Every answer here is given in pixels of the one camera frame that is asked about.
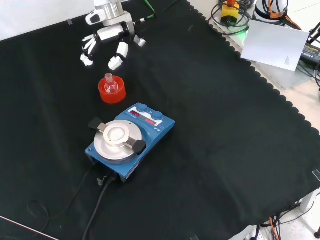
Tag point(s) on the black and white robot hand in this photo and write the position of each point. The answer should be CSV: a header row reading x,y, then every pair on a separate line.
x,y
110,33

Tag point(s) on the clear glass round-bottom flask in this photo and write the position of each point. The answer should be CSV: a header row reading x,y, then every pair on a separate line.
x,y
111,87

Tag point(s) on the grey tape strip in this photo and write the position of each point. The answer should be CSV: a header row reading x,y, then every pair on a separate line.
x,y
316,175
194,237
70,22

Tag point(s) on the blue heater with steel plate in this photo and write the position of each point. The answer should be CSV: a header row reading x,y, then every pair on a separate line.
x,y
156,137

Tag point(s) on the yellow stop button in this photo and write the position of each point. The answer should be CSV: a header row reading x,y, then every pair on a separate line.
x,y
230,12

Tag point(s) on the black bench cloth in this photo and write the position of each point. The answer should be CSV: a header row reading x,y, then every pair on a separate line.
x,y
225,125

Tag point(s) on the pale board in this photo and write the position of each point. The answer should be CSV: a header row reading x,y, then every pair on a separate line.
x,y
272,45

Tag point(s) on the black power adapter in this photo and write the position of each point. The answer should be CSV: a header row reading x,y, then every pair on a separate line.
x,y
311,53

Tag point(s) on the black tripod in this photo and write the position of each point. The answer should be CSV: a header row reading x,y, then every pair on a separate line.
x,y
315,32

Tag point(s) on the white table leg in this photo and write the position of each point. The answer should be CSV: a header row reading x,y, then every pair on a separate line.
x,y
310,201

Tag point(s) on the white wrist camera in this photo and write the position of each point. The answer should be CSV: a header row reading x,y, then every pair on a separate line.
x,y
93,18

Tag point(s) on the grey metal base plate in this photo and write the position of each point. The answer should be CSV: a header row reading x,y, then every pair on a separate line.
x,y
287,78

